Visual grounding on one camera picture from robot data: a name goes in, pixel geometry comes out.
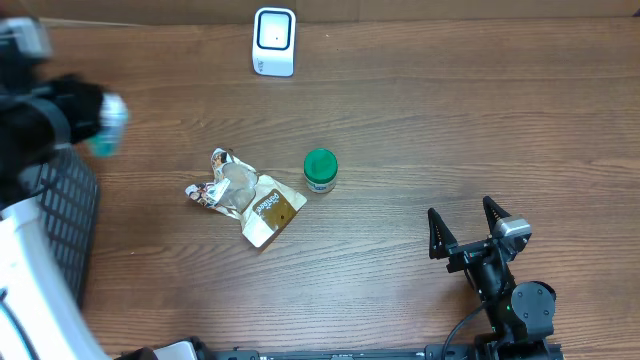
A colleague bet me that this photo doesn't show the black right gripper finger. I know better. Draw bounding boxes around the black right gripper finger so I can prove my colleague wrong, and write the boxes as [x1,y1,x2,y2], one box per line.
[482,196,511,235]
[427,208,458,259]

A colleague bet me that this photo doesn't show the small teal white box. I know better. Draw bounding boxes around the small teal white box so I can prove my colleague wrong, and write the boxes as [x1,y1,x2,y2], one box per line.
[87,92,129,157]

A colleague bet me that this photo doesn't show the green lid jar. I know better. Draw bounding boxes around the green lid jar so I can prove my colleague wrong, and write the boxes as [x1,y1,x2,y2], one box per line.
[303,148,338,194]

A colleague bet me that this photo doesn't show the brown white snack bag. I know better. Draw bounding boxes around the brown white snack bag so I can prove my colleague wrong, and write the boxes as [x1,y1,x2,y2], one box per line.
[185,148,307,248]

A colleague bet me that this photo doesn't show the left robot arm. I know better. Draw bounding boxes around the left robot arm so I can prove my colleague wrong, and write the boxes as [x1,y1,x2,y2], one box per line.
[1,42,129,359]

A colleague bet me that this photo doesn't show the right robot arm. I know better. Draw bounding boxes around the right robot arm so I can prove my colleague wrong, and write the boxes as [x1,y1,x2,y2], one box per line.
[425,196,564,360]

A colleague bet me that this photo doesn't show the white barcode scanner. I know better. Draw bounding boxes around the white barcode scanner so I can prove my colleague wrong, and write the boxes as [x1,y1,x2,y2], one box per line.
[252,7,296,77]

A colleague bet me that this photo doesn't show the grey plastic mesh basket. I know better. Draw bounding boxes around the grey plastic mesh basket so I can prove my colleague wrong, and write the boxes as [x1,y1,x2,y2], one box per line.
[20,147,100,305]

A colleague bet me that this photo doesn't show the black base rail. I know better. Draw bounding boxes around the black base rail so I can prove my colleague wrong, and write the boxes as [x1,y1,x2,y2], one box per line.
[199,342,566,360]

